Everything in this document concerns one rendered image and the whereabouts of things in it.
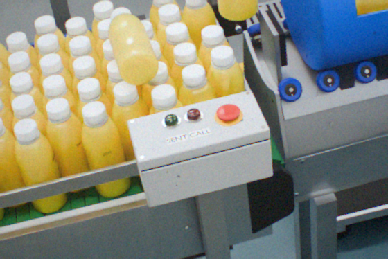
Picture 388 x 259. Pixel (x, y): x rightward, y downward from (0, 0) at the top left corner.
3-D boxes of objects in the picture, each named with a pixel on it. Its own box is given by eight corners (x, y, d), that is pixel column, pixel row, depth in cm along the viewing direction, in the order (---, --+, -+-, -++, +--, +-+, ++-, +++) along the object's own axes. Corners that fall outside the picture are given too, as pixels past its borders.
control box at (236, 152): (274, 176, 130) (269, 127, 123) (149, 208, 128) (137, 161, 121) (256, 136, 137) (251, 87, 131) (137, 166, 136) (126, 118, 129)
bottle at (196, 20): (228, 68, 168) (219, 1, 158) (199, 81, 166) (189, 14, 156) (211, 52, 173) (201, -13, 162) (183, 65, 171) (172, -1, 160)
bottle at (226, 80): (231, 113, 158) (222, 43, 147) (257, 127, 154) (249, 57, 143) (206, 131, 155) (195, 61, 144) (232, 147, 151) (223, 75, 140)
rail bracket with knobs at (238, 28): (251, 43, 174) (247, 2, 167) (218, 50, 173) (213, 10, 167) (238, 18, 182) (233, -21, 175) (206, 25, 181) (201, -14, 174)
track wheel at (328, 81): (338, 66, 151) (334, 66, 153) (315, 70, 150) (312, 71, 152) (344, 89, 151) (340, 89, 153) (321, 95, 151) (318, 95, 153)
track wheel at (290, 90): (300, 75, 150) (297, 75, 152) (276, 80, 150) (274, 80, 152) (305, 99, 150) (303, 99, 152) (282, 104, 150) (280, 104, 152)
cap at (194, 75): (205, 86, 139) (204, 77, 138) (181, 87, 140) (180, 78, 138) (206, 71, 142) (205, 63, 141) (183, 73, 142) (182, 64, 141)
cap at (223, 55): (222, 50, 146) (221, 42, 145) (238, 58, 144) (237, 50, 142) (206, 61, 144) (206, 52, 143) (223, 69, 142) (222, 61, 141)
